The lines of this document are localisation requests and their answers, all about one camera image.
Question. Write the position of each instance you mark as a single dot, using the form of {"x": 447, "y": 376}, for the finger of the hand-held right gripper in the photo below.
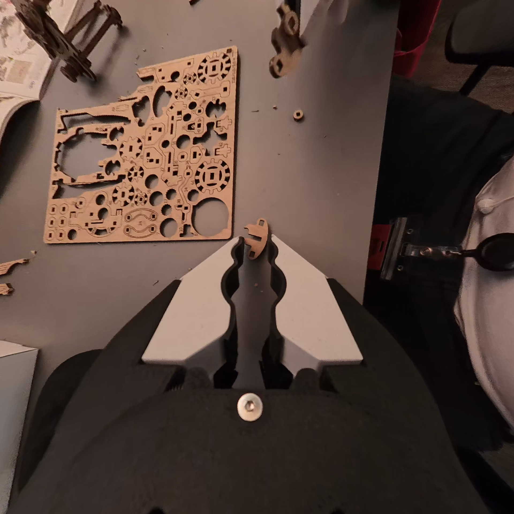
{"x": 321, "y": 10}

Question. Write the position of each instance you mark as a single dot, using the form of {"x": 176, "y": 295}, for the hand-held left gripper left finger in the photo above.
{"x": 188, "y": 321}

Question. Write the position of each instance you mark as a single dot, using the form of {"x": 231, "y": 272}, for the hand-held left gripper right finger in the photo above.
{"x": 317, "y": 321}

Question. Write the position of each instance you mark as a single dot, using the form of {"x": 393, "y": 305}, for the small wooden model assembly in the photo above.
{"x": 287, "y": 48}

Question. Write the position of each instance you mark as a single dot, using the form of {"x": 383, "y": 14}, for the small notched wooden part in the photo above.
{"x": 259, "y": 241}

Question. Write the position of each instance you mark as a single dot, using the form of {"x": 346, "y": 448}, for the wooden parts sheet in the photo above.
{"x": 158, "y": 136}

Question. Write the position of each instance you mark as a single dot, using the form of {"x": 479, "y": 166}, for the dark wooden model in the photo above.
{"x": 60, "y": 44}

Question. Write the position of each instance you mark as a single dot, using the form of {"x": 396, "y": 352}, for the red bag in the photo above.
{"x": 417, "y": 36}

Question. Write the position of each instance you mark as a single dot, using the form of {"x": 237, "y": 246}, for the clear badge holder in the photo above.
{"x": 401, "y": 249}

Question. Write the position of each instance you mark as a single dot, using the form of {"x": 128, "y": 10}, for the grey seat chair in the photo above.
{"x": 482, "y": 36}

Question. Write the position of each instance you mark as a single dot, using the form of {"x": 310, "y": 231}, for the white cardboard tray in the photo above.
{"x": 16, "y": 401}

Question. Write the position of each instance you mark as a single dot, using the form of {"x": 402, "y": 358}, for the black badge reel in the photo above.
{"x": 496, "y": 253}

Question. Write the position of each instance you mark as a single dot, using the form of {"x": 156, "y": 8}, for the instruction booklet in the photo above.
{"x": 20, "y": 72}

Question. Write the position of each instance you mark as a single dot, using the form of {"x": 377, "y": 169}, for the long wooden frame scrap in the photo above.
{"x": 12, "y": 266}

